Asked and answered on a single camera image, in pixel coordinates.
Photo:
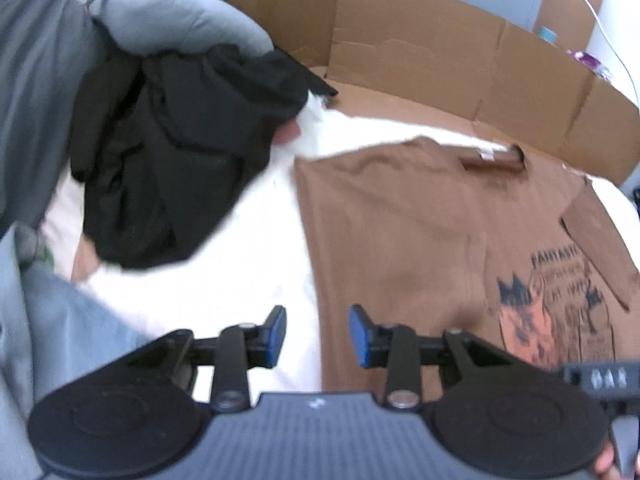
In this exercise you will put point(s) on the brown printed t-shirt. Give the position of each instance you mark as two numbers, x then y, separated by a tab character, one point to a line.
400	235

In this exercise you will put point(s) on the upright cardboard piece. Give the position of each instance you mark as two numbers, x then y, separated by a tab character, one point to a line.
565	5

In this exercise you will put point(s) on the grey neck pillow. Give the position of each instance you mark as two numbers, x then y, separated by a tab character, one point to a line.
175	15

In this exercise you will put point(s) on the cream bear print bed sheet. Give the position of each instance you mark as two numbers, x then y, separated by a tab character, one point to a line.
250	240

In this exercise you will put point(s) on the crumpled black garment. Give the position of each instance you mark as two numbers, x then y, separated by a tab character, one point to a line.
175	160

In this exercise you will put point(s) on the grey garment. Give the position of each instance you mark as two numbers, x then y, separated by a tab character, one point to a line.
35	85

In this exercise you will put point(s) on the flattened cardboard sheet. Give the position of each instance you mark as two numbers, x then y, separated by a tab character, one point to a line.
415	35

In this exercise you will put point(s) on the grey-blue garment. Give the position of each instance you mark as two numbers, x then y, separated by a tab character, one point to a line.
50	320

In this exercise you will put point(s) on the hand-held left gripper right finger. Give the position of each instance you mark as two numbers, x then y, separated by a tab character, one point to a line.
360	335

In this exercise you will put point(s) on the person's right hand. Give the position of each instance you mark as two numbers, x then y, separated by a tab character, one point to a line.
606	462

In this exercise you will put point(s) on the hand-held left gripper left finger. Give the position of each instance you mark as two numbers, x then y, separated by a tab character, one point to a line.
275	335

